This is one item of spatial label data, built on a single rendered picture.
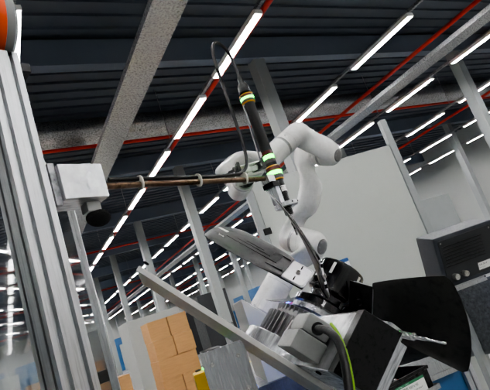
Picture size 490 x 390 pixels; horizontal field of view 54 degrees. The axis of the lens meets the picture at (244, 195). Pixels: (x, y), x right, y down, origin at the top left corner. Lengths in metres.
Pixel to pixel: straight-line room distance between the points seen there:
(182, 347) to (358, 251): 6.56
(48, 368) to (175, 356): 8.65
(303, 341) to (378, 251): 2.56
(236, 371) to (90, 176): 0.52
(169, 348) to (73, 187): 8.59
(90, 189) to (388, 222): 2.78
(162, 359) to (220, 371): 8.32
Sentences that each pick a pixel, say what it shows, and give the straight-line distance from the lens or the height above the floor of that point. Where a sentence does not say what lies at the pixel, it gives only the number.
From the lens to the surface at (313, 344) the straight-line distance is 0.90.
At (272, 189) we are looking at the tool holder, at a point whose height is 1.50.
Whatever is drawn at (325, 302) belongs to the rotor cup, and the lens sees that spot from 1.18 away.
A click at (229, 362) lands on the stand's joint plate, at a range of 1.10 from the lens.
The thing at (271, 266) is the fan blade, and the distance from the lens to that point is 1.24.
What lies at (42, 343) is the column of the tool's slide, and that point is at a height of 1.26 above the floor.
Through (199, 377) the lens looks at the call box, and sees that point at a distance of 1.60.
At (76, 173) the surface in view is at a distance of 0.95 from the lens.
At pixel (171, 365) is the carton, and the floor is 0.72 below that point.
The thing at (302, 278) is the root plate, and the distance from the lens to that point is 1.25.
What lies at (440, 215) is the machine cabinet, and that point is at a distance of 11.77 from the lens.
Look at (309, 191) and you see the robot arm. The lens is 2.06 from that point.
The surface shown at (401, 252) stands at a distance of 3.50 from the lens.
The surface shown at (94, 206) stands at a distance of 0.97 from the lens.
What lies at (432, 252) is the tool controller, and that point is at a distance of 1.88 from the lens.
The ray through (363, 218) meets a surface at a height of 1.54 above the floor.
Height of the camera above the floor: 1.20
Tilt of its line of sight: 13 degrees up
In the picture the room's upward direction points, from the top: 19 degrees counter-clockwise
